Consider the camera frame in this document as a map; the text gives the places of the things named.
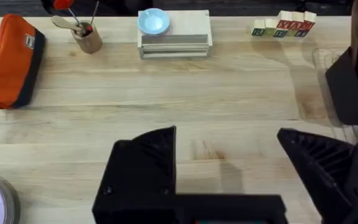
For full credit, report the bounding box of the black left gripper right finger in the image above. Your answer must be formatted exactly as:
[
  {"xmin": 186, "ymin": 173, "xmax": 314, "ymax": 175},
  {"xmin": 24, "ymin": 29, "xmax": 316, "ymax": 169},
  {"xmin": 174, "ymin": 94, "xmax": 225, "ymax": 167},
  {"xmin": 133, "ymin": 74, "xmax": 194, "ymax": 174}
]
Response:
[{"xmin": 276, "ymin": 127, "xmax": 358, "ymax": 224}]

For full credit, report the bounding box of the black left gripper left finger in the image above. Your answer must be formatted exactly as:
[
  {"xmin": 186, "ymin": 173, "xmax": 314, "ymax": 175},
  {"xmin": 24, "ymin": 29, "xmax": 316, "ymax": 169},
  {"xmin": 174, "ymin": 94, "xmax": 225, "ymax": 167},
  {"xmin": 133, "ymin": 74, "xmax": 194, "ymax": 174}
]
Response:
[{"xmin": 91, "ymin": 125, "xmax": 177, "ymax": 224}]

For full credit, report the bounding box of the pale wooden spoon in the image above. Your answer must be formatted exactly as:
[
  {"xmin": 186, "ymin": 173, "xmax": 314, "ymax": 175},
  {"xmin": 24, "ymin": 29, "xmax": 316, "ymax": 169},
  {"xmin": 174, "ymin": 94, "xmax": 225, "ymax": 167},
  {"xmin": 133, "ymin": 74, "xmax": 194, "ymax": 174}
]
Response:
[{"xmin": 51, "ymin": 15, "xmax": 85, "ymax": 35}]

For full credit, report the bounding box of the wooden utensil cup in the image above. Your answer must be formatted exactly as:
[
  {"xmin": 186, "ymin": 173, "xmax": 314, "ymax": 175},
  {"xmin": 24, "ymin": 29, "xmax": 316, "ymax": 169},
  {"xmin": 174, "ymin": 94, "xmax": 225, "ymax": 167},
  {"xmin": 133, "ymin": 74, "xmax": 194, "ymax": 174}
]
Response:
[{"xmin": 71, "ymin": 20, "xmax": 103, "ymax": 54}]

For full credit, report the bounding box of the pale wooden box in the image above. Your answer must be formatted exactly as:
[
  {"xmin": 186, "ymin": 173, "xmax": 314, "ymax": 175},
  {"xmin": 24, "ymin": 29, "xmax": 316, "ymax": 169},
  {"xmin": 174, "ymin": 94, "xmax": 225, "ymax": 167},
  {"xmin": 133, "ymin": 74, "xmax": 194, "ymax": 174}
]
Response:
[{"xmin": 137, "ymin": 9, "xmax": 214, "ymax": 60}]

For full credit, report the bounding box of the heap of lettered toy blocks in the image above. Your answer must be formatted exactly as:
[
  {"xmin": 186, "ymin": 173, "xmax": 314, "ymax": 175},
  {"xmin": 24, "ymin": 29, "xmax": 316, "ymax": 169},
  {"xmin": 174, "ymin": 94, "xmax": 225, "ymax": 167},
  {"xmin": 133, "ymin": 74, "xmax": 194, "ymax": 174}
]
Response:
[{"xmin": 250, "ymin": 10, "xmax": 318, "ymax": 39}]

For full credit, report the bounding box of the light blue bowl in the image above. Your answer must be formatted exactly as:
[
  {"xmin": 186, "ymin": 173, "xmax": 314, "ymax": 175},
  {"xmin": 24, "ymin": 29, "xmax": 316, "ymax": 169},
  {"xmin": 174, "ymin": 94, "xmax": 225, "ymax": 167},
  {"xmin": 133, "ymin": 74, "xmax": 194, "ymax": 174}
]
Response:
[{"xmin": 136, "ymin": 7, "xmax": 171, "ymax": 36}]

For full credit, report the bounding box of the thin metal stick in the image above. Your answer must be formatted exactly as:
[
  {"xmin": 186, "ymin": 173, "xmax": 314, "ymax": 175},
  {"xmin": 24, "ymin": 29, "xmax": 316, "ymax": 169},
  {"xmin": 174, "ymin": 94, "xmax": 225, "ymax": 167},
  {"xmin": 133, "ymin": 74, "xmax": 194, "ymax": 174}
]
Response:
[{"xmin": 89, "ymin": 0, "xmax": 101, "ymax": 27}]

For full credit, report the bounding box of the orange and black zip bag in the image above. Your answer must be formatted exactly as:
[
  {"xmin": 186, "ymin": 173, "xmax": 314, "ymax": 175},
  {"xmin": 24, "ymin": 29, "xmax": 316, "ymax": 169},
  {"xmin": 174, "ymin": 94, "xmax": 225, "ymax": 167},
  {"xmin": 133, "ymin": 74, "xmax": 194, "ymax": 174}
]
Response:
[{"xmin": 0, "ymin": 13, "xmax": 47, "ymax": 118}]

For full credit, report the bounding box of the red-tipped metal stick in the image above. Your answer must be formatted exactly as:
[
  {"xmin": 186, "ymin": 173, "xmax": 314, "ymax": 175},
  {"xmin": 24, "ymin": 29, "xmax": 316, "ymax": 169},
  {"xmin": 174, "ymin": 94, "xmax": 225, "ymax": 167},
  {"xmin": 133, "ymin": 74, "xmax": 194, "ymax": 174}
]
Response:
[{"xmin": 52, "ymin": 0, "xmax": 84, "ymax": 31}]

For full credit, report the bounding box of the black wire dish rack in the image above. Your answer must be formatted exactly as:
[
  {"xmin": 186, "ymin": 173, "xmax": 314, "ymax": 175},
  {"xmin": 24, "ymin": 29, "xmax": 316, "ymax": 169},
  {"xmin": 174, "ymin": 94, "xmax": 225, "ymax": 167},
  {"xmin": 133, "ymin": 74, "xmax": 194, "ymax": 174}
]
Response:
[{"xmin": 311, "ymin": 29, "xmax": 358, "ymax": 147}]

